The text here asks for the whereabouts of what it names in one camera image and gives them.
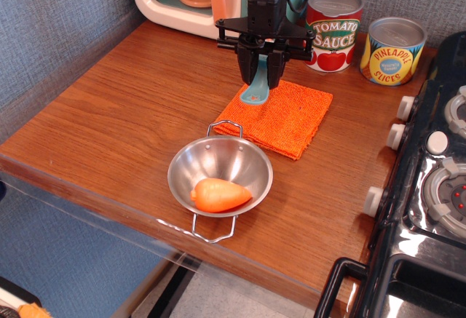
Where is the black toy stove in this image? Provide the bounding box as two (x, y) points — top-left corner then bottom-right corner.
(315, 32), (465, 317)

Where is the orange plastic carrot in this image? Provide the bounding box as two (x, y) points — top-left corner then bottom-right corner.
(190, 178), (252, 213)

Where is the orange plush object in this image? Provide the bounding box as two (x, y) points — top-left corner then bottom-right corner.
(1, 303), (52, 318)

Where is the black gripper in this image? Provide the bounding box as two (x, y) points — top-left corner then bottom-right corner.
(216, 0), (315, 90)

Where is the steel bowl with handles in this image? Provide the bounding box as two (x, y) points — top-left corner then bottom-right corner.
(167, 120), (273, 244)

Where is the tomato sauce can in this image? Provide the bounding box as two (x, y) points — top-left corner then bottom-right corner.
(305, 0), (364, 73)

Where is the blue dish brush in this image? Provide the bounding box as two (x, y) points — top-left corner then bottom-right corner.
(240, 55), (269, 106)

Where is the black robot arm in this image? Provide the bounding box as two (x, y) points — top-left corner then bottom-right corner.
(216, 0), (315, 90)

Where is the pineapple slices can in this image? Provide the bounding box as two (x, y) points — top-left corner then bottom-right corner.
(360, 17), (427, 86)

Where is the orange folded towel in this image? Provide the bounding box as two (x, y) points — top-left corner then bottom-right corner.
(214, 80), (333, 160)

